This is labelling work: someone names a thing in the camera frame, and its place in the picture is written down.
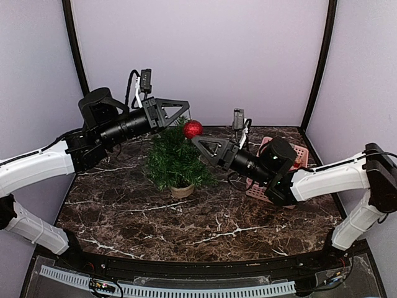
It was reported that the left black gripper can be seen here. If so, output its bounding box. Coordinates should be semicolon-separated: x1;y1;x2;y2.
99;96;190;148

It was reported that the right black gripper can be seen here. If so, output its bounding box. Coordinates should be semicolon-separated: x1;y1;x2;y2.
192;135;274;186

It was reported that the red ball ornament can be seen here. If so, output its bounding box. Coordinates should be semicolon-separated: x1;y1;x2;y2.
183;120;203;139

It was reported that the small green christmas tree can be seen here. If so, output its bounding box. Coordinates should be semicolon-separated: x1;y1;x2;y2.
145;118;218;199

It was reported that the pink plastic basket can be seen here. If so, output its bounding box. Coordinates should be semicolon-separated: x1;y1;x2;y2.
246;137;309;209

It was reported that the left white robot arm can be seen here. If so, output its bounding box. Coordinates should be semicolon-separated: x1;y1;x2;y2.
1;88;190;271

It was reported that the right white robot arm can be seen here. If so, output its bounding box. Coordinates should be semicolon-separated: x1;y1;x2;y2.
192;136;396;269

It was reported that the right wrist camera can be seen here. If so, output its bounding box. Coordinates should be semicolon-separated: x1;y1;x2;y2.
232;108;252;151

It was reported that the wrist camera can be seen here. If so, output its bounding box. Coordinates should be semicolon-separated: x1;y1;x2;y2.
232;108;252;151
125;68;152;109

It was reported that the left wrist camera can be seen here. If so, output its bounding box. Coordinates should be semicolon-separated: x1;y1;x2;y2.
125;68;152;109

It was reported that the left black frame pole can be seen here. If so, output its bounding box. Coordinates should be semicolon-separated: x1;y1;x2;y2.
61;0;91;96

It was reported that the black frame pole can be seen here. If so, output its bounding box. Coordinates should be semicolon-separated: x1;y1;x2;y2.
300;0;337;133
61;0;91;96

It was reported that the white perforated cable duct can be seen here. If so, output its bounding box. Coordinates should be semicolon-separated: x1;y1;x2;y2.
39;265;297;297

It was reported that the right black frame pole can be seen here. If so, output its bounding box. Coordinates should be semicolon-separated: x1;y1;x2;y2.
300;0;337;133

